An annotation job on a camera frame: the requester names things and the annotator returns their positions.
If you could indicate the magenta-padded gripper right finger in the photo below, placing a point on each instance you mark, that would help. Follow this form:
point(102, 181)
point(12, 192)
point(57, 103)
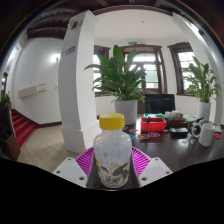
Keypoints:
point(154, 170)

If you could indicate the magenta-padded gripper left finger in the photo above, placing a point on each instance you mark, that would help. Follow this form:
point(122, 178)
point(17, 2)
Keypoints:
point(71, 170)

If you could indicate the yellow-capped clear plastic bottle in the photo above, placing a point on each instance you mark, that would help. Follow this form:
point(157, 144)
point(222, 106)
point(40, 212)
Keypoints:
point(112, 150)

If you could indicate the red plastic box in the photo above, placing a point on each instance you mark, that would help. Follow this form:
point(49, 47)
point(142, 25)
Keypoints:
point(153, 125)

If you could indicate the small black box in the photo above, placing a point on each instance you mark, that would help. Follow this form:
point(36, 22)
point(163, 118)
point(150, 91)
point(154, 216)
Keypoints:
point(179, 133)

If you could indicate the green cloth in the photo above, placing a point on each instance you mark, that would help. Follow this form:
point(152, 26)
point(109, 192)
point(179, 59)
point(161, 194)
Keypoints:
point(189, 118)

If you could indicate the white speckled mug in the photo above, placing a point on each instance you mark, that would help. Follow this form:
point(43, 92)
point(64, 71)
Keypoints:
point(206, 135)

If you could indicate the red carpeted staircase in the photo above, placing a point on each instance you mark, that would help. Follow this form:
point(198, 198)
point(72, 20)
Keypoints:
point(23, 128)

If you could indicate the leafy plant in white pot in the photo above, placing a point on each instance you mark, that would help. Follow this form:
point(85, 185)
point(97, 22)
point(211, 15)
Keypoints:
point(204, 111)
point(126, 111)

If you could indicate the black office chair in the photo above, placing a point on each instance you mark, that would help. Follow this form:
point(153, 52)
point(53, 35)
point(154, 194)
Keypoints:
point(160, 103)

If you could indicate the flat round red coaster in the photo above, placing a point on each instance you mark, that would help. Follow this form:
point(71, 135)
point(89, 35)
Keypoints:
point(217, 135)

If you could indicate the dark wooden plant stand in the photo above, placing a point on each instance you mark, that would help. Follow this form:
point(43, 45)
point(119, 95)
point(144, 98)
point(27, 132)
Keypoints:
point(7, 133)

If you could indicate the small green potted plant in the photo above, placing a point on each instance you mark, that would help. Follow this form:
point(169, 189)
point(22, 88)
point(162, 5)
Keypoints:
point(5, 99)

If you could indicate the brown wooden double door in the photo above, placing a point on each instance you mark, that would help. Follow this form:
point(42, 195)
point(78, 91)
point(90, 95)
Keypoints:
point(151, 71)

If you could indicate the brown framed window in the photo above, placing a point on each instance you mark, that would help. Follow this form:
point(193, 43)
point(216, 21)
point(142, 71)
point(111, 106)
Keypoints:
point(185, 65)
point(100, 53)

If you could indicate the purple-lettered column sign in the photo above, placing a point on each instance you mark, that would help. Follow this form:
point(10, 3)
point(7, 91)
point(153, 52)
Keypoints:
point(69, 51)

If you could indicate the green exit sign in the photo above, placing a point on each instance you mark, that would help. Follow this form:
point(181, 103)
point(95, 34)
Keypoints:
point(132, 42)

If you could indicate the white wall radiator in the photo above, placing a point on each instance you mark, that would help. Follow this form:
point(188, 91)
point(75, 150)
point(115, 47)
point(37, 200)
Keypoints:
point(28, 91)

